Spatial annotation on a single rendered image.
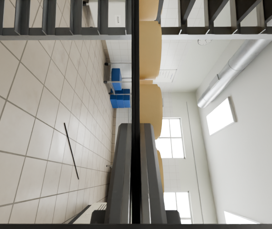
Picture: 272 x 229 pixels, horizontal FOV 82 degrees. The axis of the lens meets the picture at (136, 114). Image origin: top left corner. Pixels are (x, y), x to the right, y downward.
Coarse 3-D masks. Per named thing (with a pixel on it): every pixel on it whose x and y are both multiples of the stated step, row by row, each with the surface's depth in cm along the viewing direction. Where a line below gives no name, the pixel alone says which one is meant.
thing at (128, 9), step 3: (126, 0) 54; (129, 0) 54; (126, 3) 54; (129, 3) 54; (126, 6) 54; (129, 6) 54; (126, 9) 54; (129, 9) 54; (126, 12) 53; (129, 12) 53; (126, 15) 53; (129, 15) 53; (126, 18) 53; (129, 18) 53; (126, 21) 53; (129, 21) 53; (126, 24) 53; (129, 24) 53; (126, 27) 53; (129, 27) 53; (126, 30) 53; (129, 30) 53; (126, 33) 53; (129, 33) 53
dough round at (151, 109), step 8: (144, 88) 12; (152, 88) 12; (160, 88) 13; (144, 96) 12; (152, 96) 12; (160, 96) 12; (144, 104) 12; (152, 104) 12; (160, 104) 12; (144, 112) 12; (152, 112) 12; (160, 112) 12; (144, 120) 12; (152, 120) 12; (160, 120) 12; (160, 128) 12
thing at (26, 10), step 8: (16, 0) 51; (24, 0) 54; (16, 8) 51; (24, 8) 54; (16, 16) 51; (24, 16) 53; (16, 24) 51; (24, 24) 53; (16, 32) 51; (24, 32) 53
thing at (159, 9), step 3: (159, 0) 41; (162, 0) 41; (159, 3) 42; (162, 3) 42; (159, 6) 43; (159, 9) 44; (159, 12) 45; (159, 15) 46; (156, 18) 47; (159, 18) 47
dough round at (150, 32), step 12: (144, 24) 12; (156, 24) 12; (144, 36) 12; (156, 36) 12; (144, 48) 12; (156, 48) 12; (144, 60) 12; (156, 60) 12; (144, 72) 13; (156, 72) 13
